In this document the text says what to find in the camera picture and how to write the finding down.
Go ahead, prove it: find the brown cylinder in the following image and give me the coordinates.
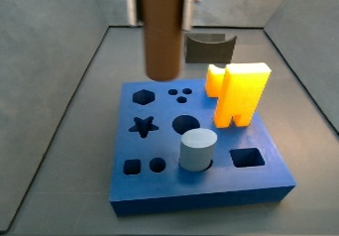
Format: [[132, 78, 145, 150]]
[[141, 0, 183, 81]]

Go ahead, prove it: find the black curved holder stand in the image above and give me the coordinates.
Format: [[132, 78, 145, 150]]
[[185, 33, 237, 63]]

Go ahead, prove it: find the yellow arch-shaped block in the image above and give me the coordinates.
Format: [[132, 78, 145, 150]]
[[205, 62, 271, 128]]

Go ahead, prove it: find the blue shape sorter block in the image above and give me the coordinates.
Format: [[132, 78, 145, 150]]
[[109, 79, 295, 216]]

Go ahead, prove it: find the light blue cylinder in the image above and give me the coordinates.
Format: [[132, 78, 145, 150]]
[[179, 128, 217, 173]]

